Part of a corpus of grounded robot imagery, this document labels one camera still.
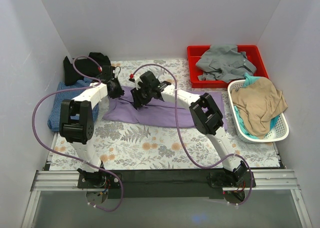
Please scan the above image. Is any purple polo shirt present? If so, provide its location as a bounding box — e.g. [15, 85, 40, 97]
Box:
[102, 86, 225, 128]

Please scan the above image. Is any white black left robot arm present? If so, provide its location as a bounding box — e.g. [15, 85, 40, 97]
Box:
[59, 66, 124, 189]

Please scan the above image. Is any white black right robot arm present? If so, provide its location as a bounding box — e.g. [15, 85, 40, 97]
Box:
[129, 71, 249, 187]

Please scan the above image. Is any black folded shirt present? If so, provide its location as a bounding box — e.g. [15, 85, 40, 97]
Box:
[63, 52, 111, 86]

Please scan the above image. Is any floral patterned table mat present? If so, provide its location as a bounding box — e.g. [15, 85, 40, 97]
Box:
[49, 59, 280, 170]

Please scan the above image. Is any blue checked folded shirt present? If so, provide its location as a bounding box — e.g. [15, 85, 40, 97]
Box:
[47, 78, 92, 132]

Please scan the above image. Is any grey shirt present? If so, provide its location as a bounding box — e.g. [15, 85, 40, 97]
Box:
[196, 45, 257, 83]

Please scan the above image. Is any teal shirt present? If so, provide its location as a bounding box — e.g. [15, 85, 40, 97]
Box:
[233, 73, 280, 139]

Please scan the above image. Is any beige shirt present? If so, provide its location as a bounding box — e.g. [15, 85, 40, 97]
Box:
[231, 77, 288, 139]

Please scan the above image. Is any red plastic bin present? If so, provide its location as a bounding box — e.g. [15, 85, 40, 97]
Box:
[186, 45, 269, 88]

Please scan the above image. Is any white perforated laundry basket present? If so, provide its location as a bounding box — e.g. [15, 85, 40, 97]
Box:
[227, 80, 289, 143]

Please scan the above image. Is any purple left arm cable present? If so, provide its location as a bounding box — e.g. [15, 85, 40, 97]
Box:
[33, 56, 125, 212]

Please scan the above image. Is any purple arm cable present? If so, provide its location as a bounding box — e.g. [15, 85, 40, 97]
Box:
[132, 63, 253, 206]
[33, 56, 125, 212]

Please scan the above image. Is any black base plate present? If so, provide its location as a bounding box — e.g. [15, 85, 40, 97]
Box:
[77, 168, 256, 200]

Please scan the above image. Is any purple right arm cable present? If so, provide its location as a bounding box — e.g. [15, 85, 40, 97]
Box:
[132, 63, 253, 206]

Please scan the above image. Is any aluminium front rail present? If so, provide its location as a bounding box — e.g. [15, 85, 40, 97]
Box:
[22, 169, 312, 227]

